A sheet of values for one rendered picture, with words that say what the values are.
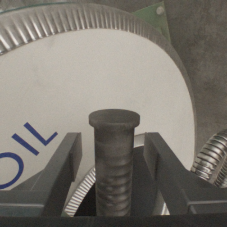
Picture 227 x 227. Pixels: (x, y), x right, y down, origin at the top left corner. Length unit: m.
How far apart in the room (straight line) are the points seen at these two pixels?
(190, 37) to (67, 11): 0.72
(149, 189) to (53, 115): 0.64
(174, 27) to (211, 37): 0.18
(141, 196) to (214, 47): 0.79
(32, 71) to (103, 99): 0.15
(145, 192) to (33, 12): 0.78
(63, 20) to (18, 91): 0.14
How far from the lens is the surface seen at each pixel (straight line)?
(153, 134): 0.16
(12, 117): 0.27
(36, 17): 0.29
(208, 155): 0.18
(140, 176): 0.84
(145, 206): 0.86
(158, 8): 0.94
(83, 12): 0.34
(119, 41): 0.39
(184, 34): 0.95
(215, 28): 0.91
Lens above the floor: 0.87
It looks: 32 degrees down
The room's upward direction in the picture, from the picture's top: 133 degrees counter-clockwise
